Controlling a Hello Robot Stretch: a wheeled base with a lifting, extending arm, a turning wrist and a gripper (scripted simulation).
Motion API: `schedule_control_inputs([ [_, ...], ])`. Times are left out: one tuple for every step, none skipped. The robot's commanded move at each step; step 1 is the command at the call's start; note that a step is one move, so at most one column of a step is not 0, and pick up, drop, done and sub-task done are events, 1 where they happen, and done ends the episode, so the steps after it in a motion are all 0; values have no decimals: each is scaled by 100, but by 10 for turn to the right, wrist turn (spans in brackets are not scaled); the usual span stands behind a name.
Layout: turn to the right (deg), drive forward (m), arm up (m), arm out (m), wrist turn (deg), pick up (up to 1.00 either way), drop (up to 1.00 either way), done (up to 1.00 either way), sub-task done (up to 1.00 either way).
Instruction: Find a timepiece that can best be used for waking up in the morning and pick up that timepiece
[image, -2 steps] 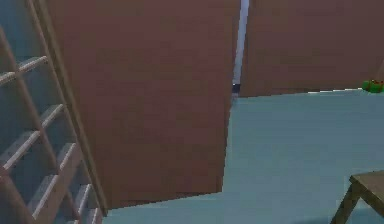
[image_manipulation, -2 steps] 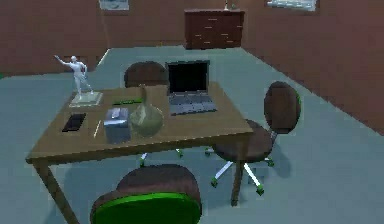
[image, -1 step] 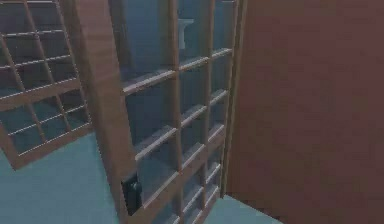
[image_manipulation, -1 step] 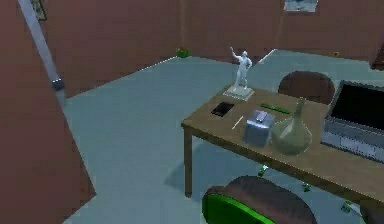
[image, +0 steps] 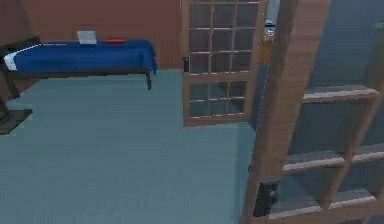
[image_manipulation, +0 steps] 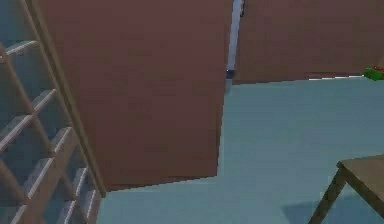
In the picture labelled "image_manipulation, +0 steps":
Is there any grey wooden shelf unit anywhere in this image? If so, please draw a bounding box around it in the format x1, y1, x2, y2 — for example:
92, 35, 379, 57
0, 0, 108, 224

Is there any brown wooden table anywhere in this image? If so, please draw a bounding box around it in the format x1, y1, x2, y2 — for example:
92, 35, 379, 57
308, 153, 384, 224

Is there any green and red object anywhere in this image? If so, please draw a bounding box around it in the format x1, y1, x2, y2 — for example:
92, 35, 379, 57
363, 65, 384, 82

